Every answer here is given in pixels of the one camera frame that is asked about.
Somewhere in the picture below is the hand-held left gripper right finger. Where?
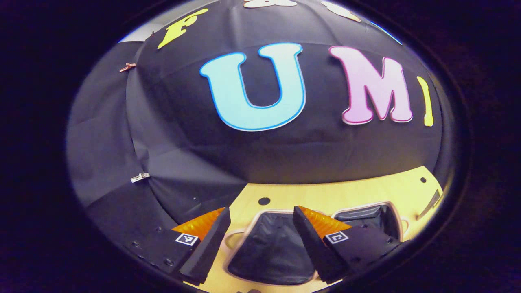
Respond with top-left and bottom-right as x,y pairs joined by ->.
292,205 -> 408,285

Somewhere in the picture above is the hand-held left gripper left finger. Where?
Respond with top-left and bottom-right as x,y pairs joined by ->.
122,206 -> 232,286

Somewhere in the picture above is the cream pink suitcase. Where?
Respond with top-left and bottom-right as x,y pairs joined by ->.
222,200 -> 411,287

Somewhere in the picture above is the black backdrop cloth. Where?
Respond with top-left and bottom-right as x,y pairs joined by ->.
65,0 -> 456,261

